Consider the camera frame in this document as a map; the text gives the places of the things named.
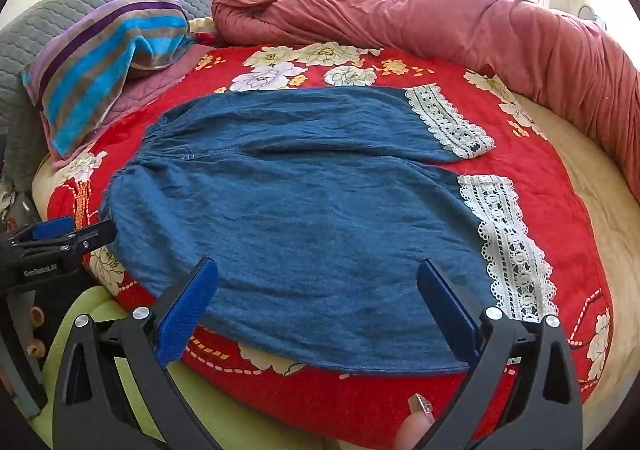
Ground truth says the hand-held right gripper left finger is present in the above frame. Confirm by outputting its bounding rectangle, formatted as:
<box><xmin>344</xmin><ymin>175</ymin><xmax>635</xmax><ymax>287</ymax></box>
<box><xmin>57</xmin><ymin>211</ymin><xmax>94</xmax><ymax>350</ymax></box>
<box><xmin>52</xmin><ymin>257</ymin><xmax>236</xmax><ymax>450</ymax></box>

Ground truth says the red floral blanket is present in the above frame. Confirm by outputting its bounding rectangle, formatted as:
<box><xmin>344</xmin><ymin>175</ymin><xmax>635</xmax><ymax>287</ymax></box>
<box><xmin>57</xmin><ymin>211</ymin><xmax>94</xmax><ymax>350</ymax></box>
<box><xmin>45</xmin><ymin>44</ymin><xmax>616</xmax><ymax>446</ymax></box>

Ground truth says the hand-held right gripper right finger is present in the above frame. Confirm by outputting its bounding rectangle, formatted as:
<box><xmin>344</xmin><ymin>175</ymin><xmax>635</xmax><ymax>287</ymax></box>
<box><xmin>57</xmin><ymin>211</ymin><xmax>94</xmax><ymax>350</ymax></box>
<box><xmin>416</xmin><ymin>258</ymin><xmax>586</xmax><ymax>450</ymax></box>

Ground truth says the striped towel pillow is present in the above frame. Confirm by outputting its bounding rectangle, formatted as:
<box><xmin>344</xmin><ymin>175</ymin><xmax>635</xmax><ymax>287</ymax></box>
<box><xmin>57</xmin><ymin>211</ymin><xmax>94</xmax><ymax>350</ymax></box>
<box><xmin>21</xmin><ymin>0</ymin><xmax>193</xmax><ymax>158</ymax></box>

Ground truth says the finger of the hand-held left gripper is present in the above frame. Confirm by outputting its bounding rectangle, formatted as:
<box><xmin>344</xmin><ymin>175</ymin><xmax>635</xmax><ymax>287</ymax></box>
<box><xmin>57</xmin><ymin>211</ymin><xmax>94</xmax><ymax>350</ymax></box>
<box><xmin>10</xmin><ymin>216</ymin><xmax>77</xmax><ymax>247</ymax></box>
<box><xmin>62</xmin><ymin>220</ymin><xmax>118</xmax><ymax>253</ymax></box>

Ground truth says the cream floral cloth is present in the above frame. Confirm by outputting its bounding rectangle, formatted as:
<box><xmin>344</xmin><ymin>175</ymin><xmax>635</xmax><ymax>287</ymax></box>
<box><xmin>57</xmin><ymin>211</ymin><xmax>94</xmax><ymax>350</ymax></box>
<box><xmin>189</xmin><ymin>16</ymin><xmax>221</xmax><ymax>48</ymax></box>

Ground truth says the pinkish red quilt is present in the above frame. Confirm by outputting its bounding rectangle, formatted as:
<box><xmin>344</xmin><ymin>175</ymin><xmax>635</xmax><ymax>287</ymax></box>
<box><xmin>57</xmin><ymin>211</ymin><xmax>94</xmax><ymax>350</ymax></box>
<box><xmin>211</xmin><ymin>0</ymin><xmax>640</xmax><ymax>191</ymax></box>

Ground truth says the person's left hand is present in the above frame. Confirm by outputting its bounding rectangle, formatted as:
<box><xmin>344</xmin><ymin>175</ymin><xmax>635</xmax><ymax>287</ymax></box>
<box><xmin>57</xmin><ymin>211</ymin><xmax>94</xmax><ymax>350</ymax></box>
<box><xmin>26</xmin><ymin>305</ymin><xmax>47</xmax><ymax>360</ymax></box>

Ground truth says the blue denim pants lace trim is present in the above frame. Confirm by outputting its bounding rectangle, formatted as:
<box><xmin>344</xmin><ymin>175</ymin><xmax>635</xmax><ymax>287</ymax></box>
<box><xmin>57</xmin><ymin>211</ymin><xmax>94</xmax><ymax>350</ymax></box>
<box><xmin>100</xmin><ymin>84</ymin><xmax>558</xmax><ymax>376</ymax></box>

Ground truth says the beige bed sheet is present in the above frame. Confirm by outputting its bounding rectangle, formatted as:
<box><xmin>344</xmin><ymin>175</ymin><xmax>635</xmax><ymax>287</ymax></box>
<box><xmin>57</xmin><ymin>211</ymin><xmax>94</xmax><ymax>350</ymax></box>
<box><xmin>500</xmin><ymin>90</ymin><xmax>640</xmax><ymax>431</ymax></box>

